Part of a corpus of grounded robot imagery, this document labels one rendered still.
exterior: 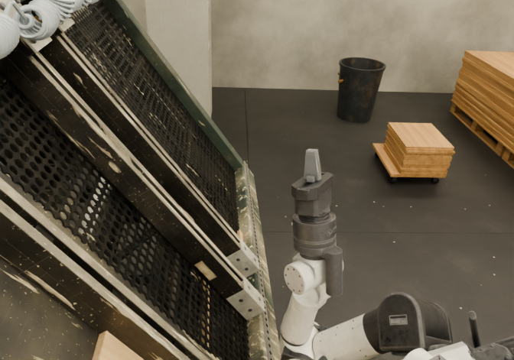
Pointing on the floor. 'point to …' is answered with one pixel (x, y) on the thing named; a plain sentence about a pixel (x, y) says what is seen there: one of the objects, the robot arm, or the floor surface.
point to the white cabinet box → (183, 27)
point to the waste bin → (358, 88)
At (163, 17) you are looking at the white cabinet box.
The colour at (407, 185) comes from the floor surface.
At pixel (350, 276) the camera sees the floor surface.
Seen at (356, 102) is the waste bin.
